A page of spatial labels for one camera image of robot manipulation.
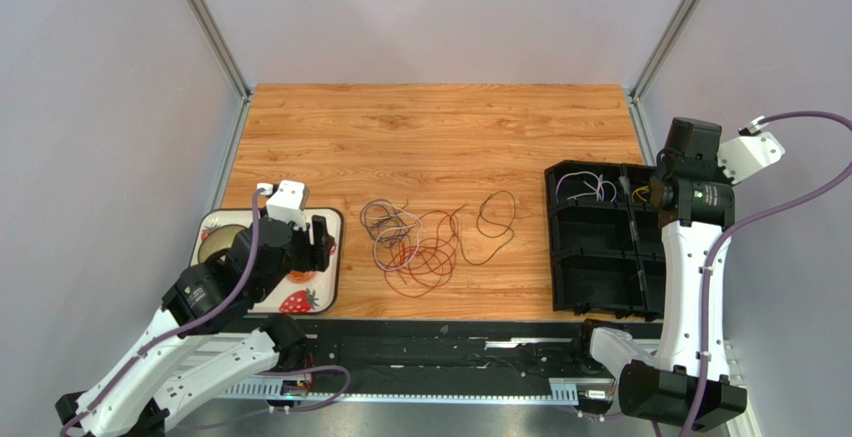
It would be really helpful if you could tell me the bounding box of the red wire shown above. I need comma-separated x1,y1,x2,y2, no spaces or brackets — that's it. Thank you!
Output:
382,208,464,299

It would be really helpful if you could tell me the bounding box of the dark brown wire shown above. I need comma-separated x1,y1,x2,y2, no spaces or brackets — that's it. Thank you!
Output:
452,189,518,267

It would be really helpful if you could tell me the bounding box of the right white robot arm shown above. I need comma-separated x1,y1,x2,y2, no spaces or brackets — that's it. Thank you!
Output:
586,118,747,436

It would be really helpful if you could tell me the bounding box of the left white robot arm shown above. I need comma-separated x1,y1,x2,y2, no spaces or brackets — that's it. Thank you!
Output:
55,209,343,436

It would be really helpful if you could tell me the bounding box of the strawberry print white tray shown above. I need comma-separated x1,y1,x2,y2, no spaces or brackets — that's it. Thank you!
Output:
190,207,343,315

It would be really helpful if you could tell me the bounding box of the cream enamel bowl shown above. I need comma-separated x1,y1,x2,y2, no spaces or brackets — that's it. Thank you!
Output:
196,224,246,263

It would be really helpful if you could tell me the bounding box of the black compartment organizer bin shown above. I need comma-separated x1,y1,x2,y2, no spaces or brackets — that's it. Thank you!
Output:
544,161,666,321

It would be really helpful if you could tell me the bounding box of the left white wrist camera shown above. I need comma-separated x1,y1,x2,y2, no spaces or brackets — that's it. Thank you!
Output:
256,180,310,231

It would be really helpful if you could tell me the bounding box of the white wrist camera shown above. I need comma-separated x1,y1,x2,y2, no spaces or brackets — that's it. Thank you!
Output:
717,116,786,186
256,180,310,231

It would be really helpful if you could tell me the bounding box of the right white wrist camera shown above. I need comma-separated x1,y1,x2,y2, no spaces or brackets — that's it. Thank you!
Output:
717,116,786,186

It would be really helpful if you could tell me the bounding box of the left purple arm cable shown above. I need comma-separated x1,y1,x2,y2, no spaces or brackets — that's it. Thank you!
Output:
59,186,351,437

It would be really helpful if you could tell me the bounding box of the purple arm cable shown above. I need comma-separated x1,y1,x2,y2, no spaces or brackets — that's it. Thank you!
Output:
59,186,351,437
577,110,852,437

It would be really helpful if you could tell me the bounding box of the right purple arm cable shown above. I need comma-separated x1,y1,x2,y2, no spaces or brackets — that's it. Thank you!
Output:
577,110,852,437

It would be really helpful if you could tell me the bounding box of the black thin wire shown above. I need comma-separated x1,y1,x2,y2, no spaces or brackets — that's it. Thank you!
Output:
369,199,417,245

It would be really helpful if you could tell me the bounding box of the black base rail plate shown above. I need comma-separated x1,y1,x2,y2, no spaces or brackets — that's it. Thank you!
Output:
229,316,640,406

